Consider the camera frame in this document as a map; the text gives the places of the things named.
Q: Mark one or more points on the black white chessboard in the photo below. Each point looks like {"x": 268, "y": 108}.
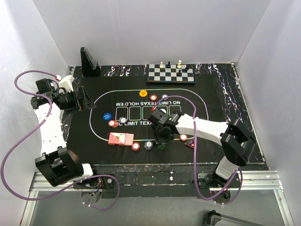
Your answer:
{"x": 168, "y": 76}

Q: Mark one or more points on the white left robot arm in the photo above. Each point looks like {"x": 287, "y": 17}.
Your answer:
{"x": 57, "y": 163}

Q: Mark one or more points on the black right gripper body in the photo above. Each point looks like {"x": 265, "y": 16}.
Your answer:
{"x": 169, "y": 136}

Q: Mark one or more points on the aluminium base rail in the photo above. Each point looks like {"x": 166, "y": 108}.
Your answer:
{"x": 249, "y": 180}

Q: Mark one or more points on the black card dealer shoe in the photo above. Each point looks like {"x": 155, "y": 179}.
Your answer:
{"x": 90, "y": 67}

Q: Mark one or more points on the black case corner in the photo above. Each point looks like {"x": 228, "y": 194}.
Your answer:
{"x": 213, "y": 218}

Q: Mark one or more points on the green poker chip stack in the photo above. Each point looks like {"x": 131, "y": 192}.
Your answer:
{"x": 161, "y": 146}

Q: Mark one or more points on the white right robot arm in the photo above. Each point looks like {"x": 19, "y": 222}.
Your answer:
{"x": 236, "y": 140}

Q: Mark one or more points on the black triangular all-in marker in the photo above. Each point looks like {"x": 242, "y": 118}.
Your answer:
{"x": 190, "y": 143}

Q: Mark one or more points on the red-backed playing card deck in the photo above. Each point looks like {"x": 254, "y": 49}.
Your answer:
{"x": 126, "y": 139}

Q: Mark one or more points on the black poker table mat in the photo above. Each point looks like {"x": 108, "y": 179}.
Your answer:
{"x": 118, "y": 95}

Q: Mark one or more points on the blue small blind button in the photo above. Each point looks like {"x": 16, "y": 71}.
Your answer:
{"x": 107, "y": 116}

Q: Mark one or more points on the blue poker chip stack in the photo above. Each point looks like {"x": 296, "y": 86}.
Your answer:
{"x": 148, "y": 145}

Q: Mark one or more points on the white chess piece right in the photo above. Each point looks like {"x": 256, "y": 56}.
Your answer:
{"x": 179, "y": 64}

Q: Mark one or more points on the red chips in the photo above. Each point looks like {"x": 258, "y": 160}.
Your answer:
{"x": 183, "y": 137}
{"x": 113, "y": 123}
{"x": 153, "y": 97}

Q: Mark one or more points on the yellow big blind button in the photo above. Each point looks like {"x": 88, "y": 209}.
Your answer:
{"x": 143, "y": 93}

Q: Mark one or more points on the red playing card box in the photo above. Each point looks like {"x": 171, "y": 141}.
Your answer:
{"x": 117, "y": 138}

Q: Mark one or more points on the red poker chip stack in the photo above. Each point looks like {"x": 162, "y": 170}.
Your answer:
{"x": 135, "y": 146}

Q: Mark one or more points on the blue chips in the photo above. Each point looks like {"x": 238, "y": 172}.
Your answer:
{"x": 165, "y": 97}
{"x": 122, "y": 120}

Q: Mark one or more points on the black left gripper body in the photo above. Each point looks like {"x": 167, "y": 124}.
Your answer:
{"x": 69, "y": 101}

